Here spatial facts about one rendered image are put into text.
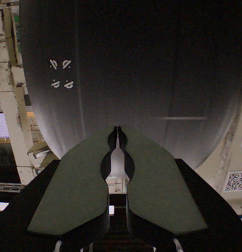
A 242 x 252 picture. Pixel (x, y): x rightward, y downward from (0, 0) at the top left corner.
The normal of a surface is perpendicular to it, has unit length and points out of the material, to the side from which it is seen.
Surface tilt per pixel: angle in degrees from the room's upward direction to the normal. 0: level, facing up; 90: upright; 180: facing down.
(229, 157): 90
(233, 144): 90
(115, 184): 90
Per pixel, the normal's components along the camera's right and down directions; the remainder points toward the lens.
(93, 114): 0.02, 0.57
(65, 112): -0.25, 0.52
